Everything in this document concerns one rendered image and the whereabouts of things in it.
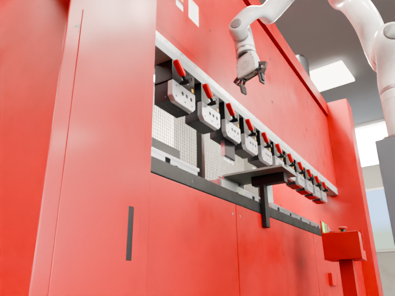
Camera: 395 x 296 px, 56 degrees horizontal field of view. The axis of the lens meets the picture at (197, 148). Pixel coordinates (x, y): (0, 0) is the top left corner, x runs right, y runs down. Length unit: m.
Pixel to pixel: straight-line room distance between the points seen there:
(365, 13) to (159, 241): 1.14
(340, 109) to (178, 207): 3.11
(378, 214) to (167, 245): 8.14
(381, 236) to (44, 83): 8.51
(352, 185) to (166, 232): 2.90
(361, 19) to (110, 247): 1.27
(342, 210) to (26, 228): 3.30
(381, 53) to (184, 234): 0.92
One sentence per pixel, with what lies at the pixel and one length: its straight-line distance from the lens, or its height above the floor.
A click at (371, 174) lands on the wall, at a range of 9.17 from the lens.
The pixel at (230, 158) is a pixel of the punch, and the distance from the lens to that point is 1.70.
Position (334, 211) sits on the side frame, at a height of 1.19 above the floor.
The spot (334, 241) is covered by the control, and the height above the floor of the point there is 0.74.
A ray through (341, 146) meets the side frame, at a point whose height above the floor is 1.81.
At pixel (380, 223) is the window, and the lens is 8.94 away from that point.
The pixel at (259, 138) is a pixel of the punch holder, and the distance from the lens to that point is 2.01.
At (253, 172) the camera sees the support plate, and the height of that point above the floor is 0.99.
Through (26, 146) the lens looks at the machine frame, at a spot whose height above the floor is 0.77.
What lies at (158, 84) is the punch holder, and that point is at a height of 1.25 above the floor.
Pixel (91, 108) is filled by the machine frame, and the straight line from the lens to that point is 0.70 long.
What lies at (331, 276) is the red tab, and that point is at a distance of 2.45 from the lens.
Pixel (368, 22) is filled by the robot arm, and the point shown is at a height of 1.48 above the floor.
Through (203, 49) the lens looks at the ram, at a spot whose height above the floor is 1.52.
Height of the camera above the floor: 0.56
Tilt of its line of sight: 20 degrees up
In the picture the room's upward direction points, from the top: 1 degrees counter-clockwise
